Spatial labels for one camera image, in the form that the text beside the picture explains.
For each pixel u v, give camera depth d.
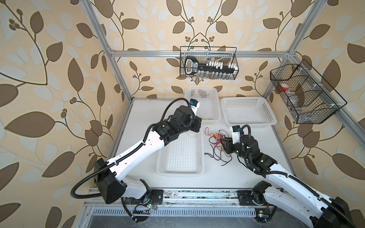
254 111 1.11
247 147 0.57
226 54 0.91
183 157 0.89
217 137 0.93
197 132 0.64
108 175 0.39
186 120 0.54
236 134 0.69
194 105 0.62
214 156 0.88
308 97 0.73
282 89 0.83
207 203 0.74
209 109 1.15
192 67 0.85
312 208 0.43
